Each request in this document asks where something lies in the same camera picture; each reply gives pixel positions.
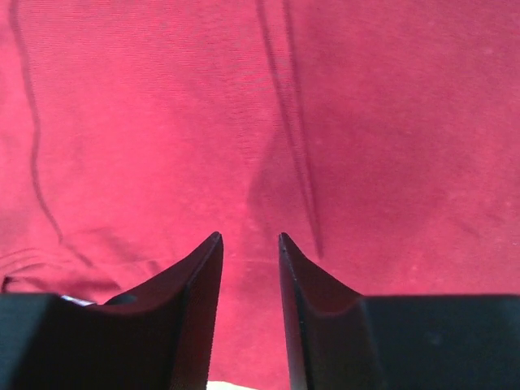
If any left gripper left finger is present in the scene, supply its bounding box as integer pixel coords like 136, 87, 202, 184
1, 232, 223, 389

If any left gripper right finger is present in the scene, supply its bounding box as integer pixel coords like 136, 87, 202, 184
279, 234, 519, 389

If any dark red t shirt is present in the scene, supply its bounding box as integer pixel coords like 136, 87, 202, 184
1, 1, 519, 389

